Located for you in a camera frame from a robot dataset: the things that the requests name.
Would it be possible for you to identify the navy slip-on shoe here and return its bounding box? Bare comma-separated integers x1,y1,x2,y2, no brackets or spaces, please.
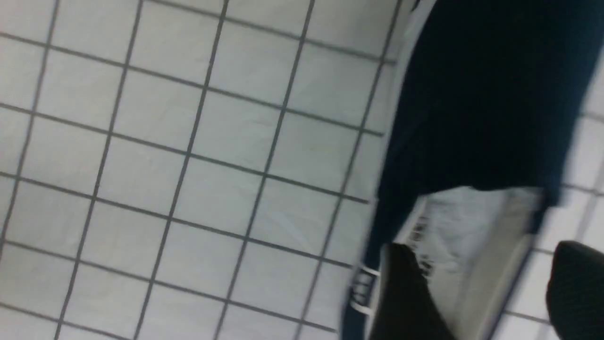
339,0,603,340

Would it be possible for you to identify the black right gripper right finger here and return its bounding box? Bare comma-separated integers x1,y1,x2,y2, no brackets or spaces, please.
546,240,604,340

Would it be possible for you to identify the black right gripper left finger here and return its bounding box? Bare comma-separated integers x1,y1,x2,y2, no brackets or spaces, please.
369,244,454,340

